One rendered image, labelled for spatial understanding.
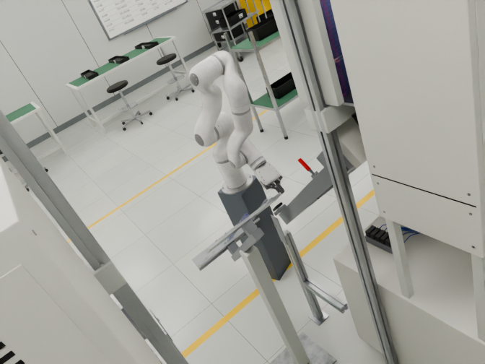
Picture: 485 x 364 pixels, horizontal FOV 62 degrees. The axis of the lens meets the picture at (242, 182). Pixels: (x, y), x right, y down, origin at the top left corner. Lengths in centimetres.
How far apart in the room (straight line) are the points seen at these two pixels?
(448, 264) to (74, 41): 734
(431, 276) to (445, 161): 70
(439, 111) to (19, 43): 748
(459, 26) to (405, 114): 25
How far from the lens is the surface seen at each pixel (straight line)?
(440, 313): 156
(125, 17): 838
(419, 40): 92
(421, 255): 173
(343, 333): 231
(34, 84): 805
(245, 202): 224
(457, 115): 96
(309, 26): 109
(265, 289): 178
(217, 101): 197
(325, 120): 117
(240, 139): 191
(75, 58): 814
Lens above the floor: 187
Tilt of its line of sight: 30 degrees down
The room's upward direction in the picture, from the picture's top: 24 degrees counter-clockwise
